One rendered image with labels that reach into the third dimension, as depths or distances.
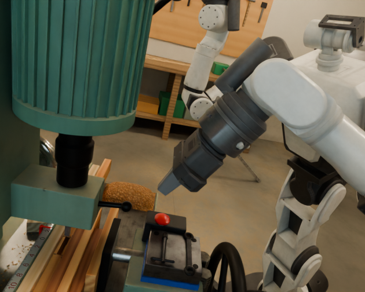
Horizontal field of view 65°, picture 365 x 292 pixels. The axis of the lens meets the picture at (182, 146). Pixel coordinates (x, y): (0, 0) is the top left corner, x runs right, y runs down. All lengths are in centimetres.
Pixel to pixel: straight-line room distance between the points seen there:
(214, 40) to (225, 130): 56
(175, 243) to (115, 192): 28
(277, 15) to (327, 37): 330
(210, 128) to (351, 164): 20
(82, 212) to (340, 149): 41
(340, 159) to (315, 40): 41
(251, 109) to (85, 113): 23
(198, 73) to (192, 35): 289
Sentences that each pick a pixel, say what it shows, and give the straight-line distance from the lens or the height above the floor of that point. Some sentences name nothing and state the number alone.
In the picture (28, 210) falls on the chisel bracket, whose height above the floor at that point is 102.
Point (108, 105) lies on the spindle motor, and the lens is 39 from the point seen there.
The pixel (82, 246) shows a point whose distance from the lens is 58.
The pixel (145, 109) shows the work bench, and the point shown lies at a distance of 345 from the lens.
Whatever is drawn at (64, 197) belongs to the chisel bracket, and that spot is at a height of 106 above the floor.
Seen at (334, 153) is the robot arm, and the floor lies 125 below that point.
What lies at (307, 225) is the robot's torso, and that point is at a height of 84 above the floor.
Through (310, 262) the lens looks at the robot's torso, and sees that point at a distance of 126.
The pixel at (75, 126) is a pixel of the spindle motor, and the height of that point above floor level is 121.
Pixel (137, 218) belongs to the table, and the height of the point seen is 90.
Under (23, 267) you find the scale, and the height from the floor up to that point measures 96.
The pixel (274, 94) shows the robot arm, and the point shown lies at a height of 130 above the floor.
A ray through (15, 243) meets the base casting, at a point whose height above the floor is 80.
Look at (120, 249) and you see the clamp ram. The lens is 57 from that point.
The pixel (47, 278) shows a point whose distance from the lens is 56.
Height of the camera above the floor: 137
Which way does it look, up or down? 24 degrees down
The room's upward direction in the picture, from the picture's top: 14 degrees clockwise
